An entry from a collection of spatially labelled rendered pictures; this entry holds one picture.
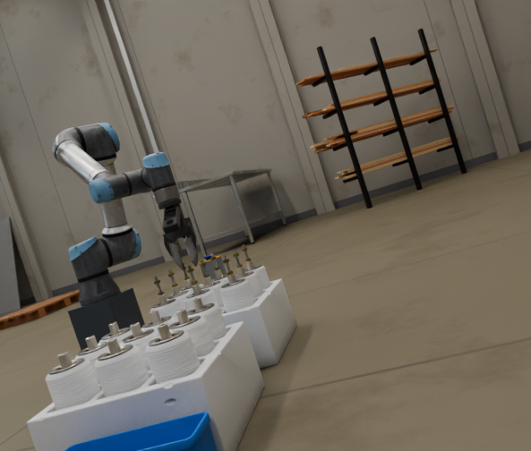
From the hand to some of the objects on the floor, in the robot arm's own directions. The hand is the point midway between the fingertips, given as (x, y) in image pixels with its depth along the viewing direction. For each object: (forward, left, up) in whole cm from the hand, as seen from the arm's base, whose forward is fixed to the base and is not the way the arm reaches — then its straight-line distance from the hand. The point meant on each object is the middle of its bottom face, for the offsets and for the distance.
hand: (188, 264), depth 164 cm
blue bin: (+9, -68, -35) cm, 77 cm away
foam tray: (+2, -42, -35) cm, 54 cm away
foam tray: (-1, +12, -35) cm, 37 cm away
